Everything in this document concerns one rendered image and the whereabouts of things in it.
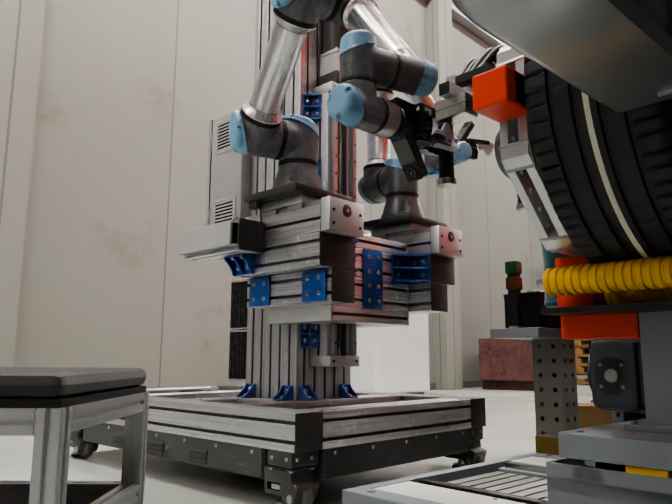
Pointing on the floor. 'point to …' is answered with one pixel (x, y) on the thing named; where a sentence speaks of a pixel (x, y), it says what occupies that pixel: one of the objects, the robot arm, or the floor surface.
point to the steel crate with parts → (506, 364)
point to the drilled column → (555, 385)
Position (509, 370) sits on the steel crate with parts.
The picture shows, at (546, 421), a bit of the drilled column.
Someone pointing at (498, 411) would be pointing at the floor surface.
